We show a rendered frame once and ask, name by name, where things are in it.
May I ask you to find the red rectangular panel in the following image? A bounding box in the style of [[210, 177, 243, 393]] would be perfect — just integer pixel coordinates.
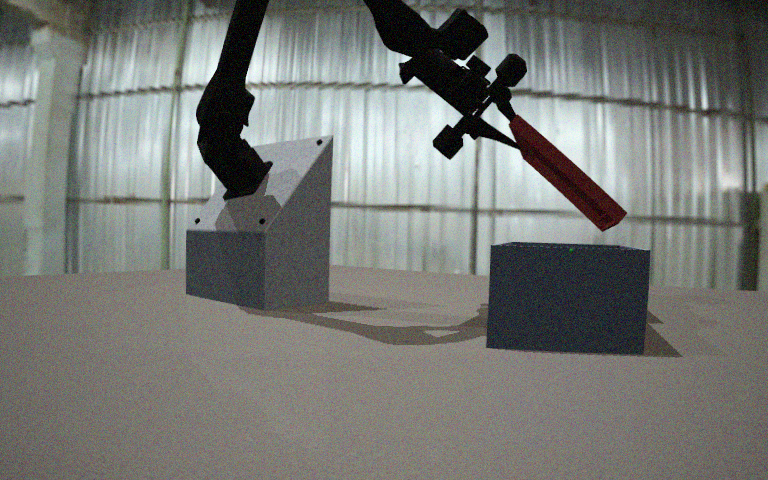
[[508, 115, 627, 232]]

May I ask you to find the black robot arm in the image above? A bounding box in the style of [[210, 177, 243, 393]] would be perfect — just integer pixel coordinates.
[[196, 0, 491, 200]]

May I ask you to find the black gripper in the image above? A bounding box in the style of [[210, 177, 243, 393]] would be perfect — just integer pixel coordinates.
[[433, 54, 527, 160]]

